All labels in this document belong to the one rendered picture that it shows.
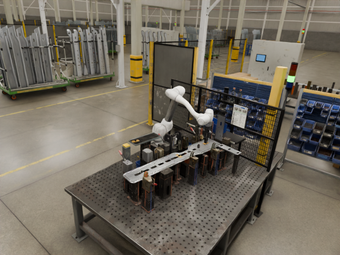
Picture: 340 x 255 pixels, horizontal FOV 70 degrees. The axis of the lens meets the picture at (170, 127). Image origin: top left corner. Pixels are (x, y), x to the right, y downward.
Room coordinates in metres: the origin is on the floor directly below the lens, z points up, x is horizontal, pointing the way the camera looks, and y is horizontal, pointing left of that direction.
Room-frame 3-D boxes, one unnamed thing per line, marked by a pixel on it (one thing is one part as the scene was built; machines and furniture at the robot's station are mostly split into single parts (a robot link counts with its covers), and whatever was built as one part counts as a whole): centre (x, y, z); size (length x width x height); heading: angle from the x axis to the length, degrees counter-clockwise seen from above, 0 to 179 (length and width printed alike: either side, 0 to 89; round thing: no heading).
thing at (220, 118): (2.95, -0.65, 1.17); 0.12 x 0.01 x 0.34; 44
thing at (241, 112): (3.08, -0.92, 1.30); 0.23 x 0.02 x 0.31; 44
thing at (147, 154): (2.33, 0.23, 0.90); 0.13 x 0.10 x 0.41; 44
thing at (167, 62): (5.36, 0.02, 1.00); 1.34 x 0.14 x 2.00; 53
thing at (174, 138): (2.66, -0.05, 0.94); 0.18 x 0.13 x 0.49; 134
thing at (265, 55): (8.97, -3.56, 1.22); 1.60 x 0.54 x 2.45; 53
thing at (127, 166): (2.15, 0.42, 0.88); 0.11 x 0.10 x 0.36; 44
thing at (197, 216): (2.68, -0.31, 0.68); 2.56 x 1.61 x 0.04; 143
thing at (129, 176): (2.43, -0.11, 1.00); 1.38 x 0.22 x 0.02; 134
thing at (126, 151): (2.34, 0.46, 0.92); 0.08 x 0.08 x 0.44; 44
